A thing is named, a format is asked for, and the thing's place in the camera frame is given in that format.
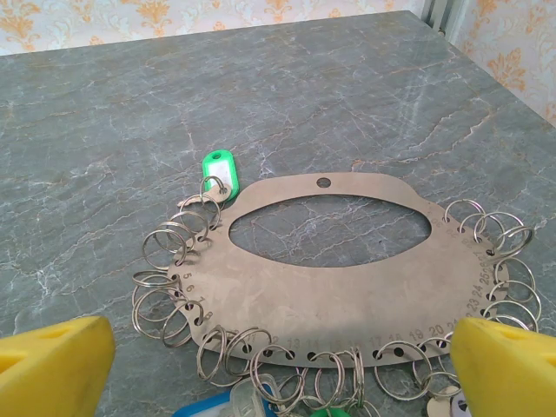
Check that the blue plastic key tag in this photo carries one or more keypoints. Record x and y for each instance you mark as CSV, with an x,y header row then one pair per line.
x,y
200,409

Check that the green plastic key tag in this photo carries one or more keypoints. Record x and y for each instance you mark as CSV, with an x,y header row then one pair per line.
x,y
219,167
332,412

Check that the aluminium frame post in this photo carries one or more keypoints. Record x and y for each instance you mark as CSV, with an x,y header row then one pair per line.
x,y
443,17

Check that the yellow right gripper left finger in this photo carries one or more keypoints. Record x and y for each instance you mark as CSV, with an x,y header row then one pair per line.
x,y
52,373

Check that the white plastic key tag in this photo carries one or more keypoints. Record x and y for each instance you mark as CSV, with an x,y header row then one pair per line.
x,y
438,406

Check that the clear plastic key tag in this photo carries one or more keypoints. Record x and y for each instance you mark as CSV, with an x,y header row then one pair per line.
x,y
249,399

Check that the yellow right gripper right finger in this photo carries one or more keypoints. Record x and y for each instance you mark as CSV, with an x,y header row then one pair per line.
x,y
504,373

